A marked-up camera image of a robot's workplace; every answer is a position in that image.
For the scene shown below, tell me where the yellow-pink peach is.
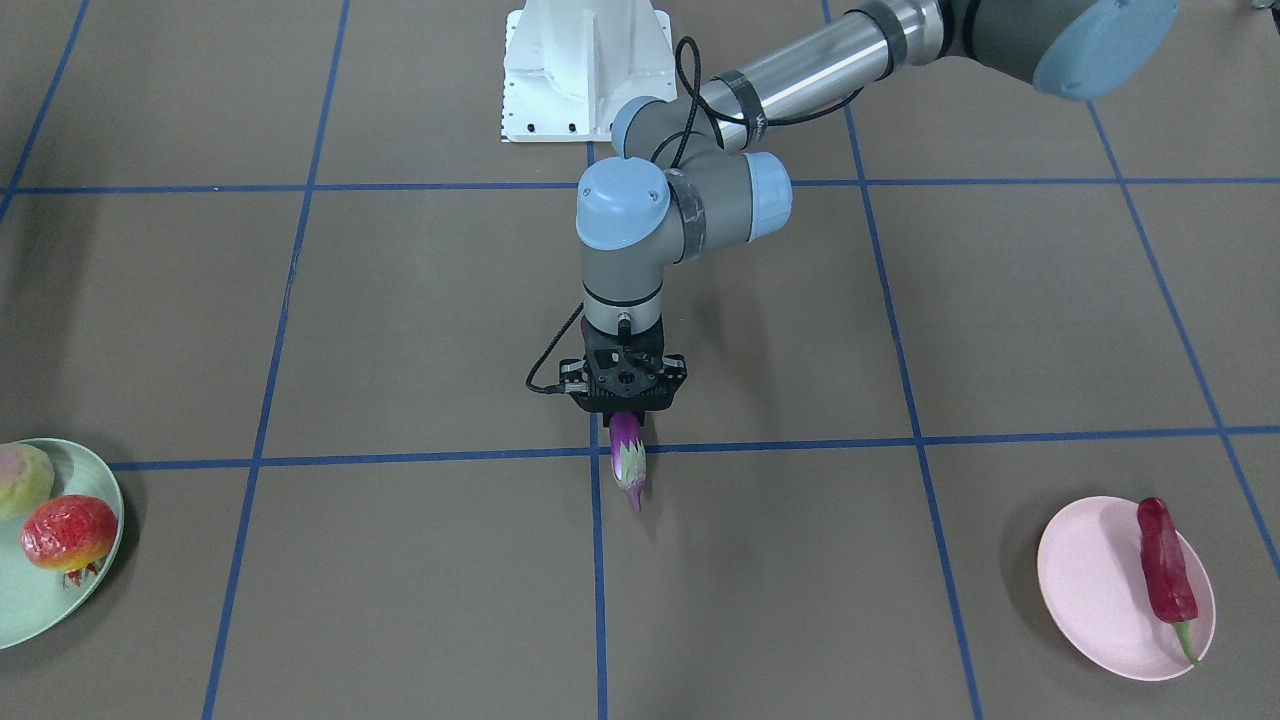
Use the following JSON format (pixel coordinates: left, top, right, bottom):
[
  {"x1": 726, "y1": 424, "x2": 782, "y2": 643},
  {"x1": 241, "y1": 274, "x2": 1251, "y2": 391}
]
[{"x1": 1, "y1": 442, "x2": 55, "y2": 520}]

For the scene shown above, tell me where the red-yellow pomegranate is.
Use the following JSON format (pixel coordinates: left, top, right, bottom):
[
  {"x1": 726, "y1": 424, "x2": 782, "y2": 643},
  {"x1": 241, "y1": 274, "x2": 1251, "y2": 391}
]
[{"x1": 20, "y1": 495, "x2": 119, "y2": 587}]

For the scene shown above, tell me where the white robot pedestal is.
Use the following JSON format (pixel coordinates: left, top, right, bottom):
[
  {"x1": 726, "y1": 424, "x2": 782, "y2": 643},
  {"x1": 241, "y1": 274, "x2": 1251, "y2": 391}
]
[{"x1": 500, "y1": 1, "x2": 677, "y2": 143}]

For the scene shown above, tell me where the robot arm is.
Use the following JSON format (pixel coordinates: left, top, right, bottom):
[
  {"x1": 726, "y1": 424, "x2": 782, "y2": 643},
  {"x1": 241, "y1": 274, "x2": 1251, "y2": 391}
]
[{"x1": 547, "y1": 1, "x2": 1179, "y2": 418}]

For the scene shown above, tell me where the red chili pepper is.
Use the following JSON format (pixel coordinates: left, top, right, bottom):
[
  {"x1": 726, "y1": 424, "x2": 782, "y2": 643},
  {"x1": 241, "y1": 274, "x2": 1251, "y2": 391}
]
[{"x1": 1135, "y1": 497, "x2": 1201, "y2": 667}]

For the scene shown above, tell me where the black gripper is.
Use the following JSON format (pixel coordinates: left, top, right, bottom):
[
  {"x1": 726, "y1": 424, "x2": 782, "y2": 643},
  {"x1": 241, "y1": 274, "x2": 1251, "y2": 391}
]
[{"x1": 558, "y1": 345, "x2": 689, "y2": 414}]

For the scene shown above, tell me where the pink plate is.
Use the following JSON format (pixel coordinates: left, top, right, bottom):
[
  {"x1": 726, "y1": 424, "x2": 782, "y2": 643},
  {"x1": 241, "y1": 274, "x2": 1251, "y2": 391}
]
[{"x1": 1037, "y1": 496, "x2": 1217, "y2": 682}]

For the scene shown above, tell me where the purple eggplant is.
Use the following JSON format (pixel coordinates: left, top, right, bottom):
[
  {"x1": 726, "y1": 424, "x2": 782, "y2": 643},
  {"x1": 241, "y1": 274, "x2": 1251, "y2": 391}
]
[{"x1": 608, "y1": 411, "x2": 646, "y2": 512}]

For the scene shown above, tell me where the brown paper table cover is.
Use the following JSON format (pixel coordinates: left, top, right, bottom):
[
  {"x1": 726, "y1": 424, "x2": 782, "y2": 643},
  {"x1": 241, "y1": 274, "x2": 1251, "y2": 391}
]
[{"x1": 3, "y1": 1, "x2": 1277, "y2": 719}]

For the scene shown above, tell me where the green plate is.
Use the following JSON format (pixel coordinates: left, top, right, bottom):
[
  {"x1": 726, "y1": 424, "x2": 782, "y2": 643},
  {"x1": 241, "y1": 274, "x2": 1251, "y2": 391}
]
[{"x1": 1, "y1": 438, "x2": 125, "y2": 650}]

